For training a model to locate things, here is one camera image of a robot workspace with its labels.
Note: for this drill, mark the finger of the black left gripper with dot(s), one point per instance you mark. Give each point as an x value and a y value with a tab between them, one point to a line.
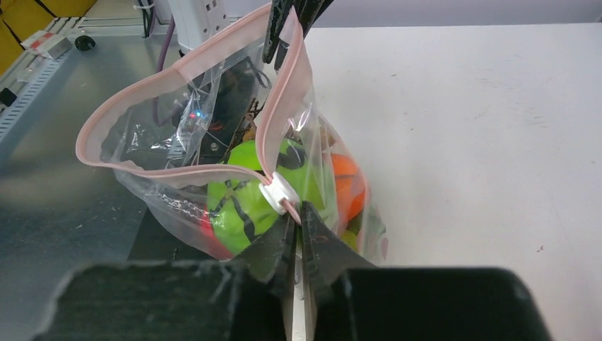
279	11
309	12

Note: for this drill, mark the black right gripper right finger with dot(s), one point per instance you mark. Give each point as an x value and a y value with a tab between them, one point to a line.
324	256

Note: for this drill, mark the red apple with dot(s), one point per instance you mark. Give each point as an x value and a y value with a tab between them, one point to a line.
214	247

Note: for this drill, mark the green mangosteen fruit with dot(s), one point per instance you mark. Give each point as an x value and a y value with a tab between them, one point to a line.
238	211

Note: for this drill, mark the white power strip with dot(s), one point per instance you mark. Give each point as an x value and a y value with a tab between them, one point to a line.
196	21

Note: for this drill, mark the light green round fruit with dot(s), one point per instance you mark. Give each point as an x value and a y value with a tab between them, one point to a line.
350	238

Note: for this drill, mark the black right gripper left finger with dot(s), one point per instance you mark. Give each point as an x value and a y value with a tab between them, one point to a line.
270	258

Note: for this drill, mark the orange fruit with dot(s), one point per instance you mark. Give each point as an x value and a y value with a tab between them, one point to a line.
349	185

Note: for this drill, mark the clear zip top bag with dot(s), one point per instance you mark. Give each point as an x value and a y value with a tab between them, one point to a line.
289	112

